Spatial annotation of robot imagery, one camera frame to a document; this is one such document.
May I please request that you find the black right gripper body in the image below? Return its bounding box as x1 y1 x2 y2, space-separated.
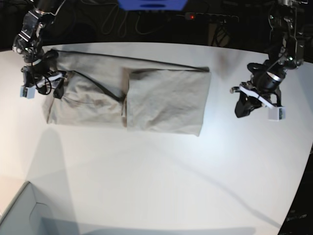
24 50 59 77

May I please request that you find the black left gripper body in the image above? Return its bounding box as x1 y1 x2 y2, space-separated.
247 62 286 93

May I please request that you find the beige grey t-shirt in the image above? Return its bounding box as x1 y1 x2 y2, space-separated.
43 51 211 136

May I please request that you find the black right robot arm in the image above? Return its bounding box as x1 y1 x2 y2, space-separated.
12 0 67 99

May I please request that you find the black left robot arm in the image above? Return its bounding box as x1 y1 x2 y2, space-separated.
230 0 308 120

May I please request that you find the black power strip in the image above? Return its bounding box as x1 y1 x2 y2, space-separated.
184 12 239 24

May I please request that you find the blue plastic panel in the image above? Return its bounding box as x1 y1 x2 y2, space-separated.
118 0 188 11

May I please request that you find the white cardboard box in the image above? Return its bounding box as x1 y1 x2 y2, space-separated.
0 181 80 235

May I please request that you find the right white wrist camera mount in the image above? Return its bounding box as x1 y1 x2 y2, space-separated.
20 67 67 99

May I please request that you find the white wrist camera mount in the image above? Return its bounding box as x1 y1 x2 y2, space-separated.
20 67 67 99
230 83 286 121

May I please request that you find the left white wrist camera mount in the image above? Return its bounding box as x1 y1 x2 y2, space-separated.
230 83 286 121

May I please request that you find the grey looped cable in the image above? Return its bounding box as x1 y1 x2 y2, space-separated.
101 9 172 37

